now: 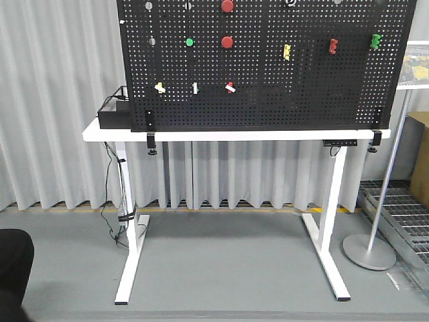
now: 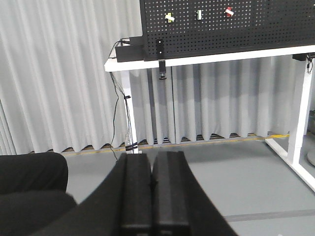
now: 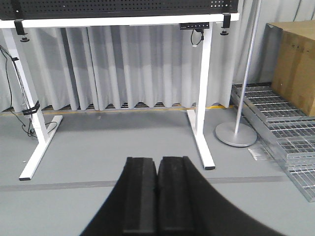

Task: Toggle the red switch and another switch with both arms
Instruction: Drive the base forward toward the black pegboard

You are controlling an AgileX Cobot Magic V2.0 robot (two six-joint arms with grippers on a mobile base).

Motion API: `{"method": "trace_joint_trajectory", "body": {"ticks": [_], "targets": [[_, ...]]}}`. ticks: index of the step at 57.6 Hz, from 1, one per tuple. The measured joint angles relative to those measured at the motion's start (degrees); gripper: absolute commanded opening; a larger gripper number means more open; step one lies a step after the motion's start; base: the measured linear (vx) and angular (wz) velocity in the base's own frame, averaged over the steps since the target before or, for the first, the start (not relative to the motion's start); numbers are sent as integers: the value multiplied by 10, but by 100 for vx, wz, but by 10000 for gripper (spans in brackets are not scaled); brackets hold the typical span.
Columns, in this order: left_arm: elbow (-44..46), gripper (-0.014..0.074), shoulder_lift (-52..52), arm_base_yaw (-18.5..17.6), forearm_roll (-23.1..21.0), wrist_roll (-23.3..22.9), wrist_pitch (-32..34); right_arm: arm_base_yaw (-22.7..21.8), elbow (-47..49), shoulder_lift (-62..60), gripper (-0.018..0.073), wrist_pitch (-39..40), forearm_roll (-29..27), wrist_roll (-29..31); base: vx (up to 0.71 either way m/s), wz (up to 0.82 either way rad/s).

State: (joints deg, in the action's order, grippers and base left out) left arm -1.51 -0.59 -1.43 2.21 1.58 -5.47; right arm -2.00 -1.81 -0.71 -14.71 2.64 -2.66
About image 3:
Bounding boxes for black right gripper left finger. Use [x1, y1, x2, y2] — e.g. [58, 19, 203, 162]
[82, 157, 156, 236]

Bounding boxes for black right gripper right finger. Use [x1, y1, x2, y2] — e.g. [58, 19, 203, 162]
[158, 156, 281, 236]

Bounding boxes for grey floor stand with pole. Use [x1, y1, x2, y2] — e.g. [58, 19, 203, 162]
[215, 0, 262, 148]

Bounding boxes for stacked metal floor gratings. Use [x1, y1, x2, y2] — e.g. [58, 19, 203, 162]
[242, 85, 315, 202]

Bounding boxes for brown cardboard box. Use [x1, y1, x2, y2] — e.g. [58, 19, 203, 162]
[268, 20, 315, 117]

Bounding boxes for black table control box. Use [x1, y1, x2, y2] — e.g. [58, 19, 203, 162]
[180, 22, 210, 31]

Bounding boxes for black right table clamp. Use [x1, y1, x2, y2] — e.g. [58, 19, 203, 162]
[220, 13, 231, 36]

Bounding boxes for black table clamp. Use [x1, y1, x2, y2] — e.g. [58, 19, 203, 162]
[14, 19, 30, 43]
[220, 13, 231, 36]

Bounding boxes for black left table clamp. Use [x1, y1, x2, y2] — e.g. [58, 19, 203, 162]
[14, 19, 30, 43]

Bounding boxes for black perforated pegboard panel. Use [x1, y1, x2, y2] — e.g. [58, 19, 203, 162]
[0, 0, 238, 20]

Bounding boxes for black cable on table leg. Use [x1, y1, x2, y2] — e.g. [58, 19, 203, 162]
[0, 45, 55, 138]

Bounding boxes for white metal frame table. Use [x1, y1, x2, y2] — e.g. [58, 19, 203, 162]
[0, 13, 240, 170]

